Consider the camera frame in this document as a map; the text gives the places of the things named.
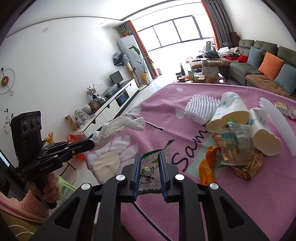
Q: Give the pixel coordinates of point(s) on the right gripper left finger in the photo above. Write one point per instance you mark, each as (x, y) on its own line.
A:
(93, 212)

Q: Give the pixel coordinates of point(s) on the orange grey curtain right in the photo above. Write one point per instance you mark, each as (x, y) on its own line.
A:
(224, 35)

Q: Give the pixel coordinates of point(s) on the orange grey curtain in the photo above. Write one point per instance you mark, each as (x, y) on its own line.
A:
(128, 26)
(224, 35)

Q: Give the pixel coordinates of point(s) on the small black monitor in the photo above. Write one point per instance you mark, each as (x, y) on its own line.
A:
(116, 78)

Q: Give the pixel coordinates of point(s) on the pink sleeved left forearm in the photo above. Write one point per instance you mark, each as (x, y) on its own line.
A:
(30, 208)

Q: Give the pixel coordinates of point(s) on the gold foil snack wrapper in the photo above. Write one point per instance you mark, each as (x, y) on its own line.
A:
(252, 167)

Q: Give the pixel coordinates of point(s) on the tall green potted plant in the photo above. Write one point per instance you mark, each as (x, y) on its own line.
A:
(143, 67)

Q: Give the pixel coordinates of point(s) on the large window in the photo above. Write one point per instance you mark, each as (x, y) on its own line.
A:
(176, 31)

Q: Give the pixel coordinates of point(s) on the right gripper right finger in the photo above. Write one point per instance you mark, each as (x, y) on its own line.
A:
(205, 212)

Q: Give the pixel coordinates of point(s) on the silver green foil wrapper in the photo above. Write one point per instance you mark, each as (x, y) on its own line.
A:
(235, 144)

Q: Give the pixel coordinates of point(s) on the orange cushion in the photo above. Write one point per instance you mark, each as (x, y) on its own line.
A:
(271, 66)

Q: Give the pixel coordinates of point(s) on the green clear snack wrapper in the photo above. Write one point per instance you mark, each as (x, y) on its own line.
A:
(149, 182)

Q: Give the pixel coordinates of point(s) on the coffee table with jars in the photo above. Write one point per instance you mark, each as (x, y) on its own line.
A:
(205, 71)

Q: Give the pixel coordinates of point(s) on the orange grey curtain left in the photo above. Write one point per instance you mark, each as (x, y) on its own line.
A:
(128, 26)

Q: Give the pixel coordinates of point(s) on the blue patterned paper cup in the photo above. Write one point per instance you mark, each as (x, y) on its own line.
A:
(263, 138)
(230, 108)

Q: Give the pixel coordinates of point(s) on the person's left hand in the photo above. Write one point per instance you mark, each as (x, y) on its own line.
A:
(46, 190)

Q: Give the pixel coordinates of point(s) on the white standing air conditioner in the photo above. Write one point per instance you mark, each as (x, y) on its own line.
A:
(124, 44)

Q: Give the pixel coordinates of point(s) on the pink daisy blanket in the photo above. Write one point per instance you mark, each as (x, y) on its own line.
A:
(268, 198)

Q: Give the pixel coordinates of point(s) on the green sectional sofa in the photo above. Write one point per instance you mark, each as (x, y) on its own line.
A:
(246, 75)

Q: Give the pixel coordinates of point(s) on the white tv cabinet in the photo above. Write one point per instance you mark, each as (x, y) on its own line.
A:
(111, 109)

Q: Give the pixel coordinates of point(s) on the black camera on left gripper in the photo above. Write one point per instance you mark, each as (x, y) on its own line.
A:
(26, 134)

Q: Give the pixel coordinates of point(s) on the blue grey cushion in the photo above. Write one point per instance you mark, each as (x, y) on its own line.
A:
(254, 58)
(286, 78)

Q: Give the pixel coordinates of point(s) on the white tissue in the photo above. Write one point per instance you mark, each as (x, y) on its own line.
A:
(119, 124)

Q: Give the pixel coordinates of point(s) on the green plastic stool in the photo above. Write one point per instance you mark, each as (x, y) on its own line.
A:
(63, 185)

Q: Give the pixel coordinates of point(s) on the beige packaged snack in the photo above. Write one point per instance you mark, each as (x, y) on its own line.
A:
(285, 110)

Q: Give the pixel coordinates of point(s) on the round wall clock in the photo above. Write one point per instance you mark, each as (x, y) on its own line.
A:
(8, 78)

